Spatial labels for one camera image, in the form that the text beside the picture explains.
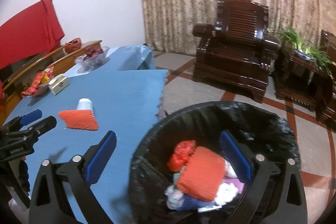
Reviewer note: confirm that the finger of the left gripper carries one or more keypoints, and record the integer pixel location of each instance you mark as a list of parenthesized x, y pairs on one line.
[(30, 117), (43, 126)]

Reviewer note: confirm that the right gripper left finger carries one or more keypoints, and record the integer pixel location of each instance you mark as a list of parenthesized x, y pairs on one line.
[(49, 202)]

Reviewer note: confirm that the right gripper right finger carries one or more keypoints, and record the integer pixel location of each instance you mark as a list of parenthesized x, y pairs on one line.
[(273, 192)]

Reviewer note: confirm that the blue white paper cup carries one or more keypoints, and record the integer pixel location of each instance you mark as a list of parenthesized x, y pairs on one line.
[(85, 107)]

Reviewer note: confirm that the pink face mask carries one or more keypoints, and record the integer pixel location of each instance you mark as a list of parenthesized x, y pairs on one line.
[(230, 177)]

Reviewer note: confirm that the white tissue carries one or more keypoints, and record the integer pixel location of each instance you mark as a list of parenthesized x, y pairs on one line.
[(174, 197), (225, 194)]

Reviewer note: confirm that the orange foam fruit net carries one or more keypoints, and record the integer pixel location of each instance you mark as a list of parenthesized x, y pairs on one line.
[(202, 175)]

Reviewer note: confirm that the blue disposable glove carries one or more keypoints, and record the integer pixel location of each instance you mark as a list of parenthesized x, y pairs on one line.
[(191, 203)]

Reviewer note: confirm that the red plastic bag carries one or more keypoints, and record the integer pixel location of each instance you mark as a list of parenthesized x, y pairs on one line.
[(182, 152)]

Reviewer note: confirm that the beige tissue box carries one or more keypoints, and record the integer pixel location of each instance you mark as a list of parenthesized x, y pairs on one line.
[(58, 84)]

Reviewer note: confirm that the wooden tv cabinet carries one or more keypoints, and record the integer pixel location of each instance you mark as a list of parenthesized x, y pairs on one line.
[(23, 78)]

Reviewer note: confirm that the red snack packets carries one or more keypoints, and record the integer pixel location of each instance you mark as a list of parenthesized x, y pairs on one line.
[(40, 83)]

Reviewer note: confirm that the glass fruit bowl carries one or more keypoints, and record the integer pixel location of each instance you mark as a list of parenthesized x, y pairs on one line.
[(87, 66)]

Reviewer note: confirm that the blue tablecloth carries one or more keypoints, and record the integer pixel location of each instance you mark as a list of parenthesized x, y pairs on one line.
[(126, 94)]

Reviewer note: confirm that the red decorative pumpkin ornament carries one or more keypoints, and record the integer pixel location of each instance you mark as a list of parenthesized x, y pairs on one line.
[(73, 45)]

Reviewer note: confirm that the red apples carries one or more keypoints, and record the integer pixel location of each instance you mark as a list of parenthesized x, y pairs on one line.
[(92, 54)]

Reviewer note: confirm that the red cloth cover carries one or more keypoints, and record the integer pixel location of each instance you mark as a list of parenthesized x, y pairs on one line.
[(34, 30)]

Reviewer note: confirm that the dark wooden side table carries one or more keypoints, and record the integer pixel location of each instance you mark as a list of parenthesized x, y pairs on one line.
[(296, 79)]

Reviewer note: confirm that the green potted plant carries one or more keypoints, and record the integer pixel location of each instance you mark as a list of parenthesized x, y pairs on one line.
[(294, 43)]

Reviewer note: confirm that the dark wooden armchair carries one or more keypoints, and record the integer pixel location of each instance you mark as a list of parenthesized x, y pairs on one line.
[(237, 49), (325, 107)]

